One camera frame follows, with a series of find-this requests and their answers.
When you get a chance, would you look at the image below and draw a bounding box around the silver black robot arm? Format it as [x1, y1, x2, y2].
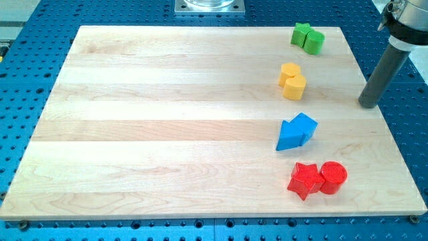
[378, 0, 427, 52]

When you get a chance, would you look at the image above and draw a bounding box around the blue cube block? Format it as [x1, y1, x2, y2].
[291, 112, 318, 146]

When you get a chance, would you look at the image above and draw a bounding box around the light wooden board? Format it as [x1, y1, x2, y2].
[1, 25, 427, 220]

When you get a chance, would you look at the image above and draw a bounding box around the blue triangle block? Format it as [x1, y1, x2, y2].
[276, 120, 304, 151]

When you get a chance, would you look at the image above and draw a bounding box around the yellow heart block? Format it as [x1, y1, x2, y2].
[282, 74, 307, 100]

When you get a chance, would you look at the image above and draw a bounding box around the yellow hexagon block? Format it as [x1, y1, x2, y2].
[278, 62, 301, 87]

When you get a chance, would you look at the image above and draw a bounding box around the red star block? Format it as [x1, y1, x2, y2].
[287, 163, 325, 201]

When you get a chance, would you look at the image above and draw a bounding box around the green star block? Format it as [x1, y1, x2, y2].
[290, 23, 314, 48]

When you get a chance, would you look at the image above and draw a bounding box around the green rounded block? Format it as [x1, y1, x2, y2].
[303, 31, 325, 55]

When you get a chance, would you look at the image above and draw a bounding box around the red cylinder block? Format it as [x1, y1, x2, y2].
[320, 161, 348, 195]

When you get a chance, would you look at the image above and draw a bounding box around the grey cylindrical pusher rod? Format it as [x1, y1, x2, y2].
[358, 44, 410, 108]

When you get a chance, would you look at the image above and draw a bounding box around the blue perforated metal plate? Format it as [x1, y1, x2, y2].
[1, 1, 427, 240]

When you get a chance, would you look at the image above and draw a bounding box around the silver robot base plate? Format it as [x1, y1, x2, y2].
[174, 0, 245, 15]

